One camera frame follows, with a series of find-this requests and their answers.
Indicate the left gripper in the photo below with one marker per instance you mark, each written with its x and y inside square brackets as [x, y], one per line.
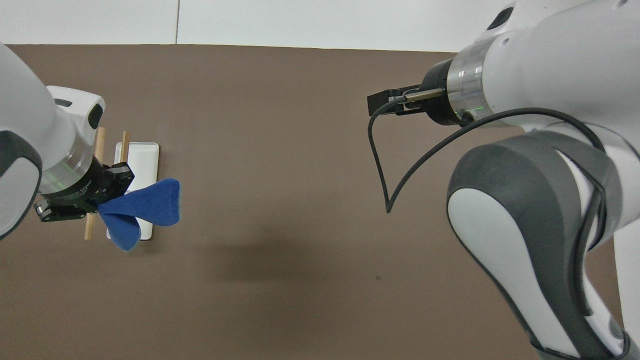
[75, 187]

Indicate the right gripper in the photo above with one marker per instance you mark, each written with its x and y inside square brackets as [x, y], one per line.
[437, 102]

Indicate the blue towel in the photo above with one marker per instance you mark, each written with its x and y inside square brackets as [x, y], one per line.
[150, 202]

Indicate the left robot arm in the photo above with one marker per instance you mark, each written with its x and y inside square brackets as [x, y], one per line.
[30, 115]

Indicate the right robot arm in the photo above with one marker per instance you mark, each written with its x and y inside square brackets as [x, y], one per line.
[545, 210]

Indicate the wooden towel rack white base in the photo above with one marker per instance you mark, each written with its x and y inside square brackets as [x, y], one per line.
[144, 162]

